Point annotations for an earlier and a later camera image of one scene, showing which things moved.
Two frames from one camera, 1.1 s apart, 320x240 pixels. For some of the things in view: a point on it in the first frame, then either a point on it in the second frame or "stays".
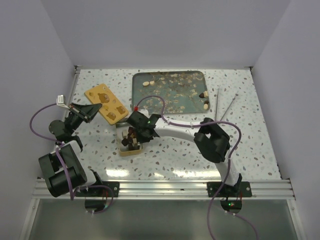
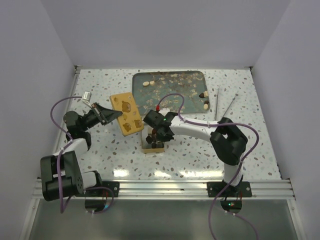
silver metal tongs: (217, 103) stays
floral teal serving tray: (183, 92) stays
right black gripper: (143, 139) -> (161, 138)
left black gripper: (87, 112) -> (105, 115)
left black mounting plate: (104, 192) stays
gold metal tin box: (127, 140) -> (146, 147)
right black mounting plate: (243, 189) stays
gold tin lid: (112, 109) -> (130, 121)
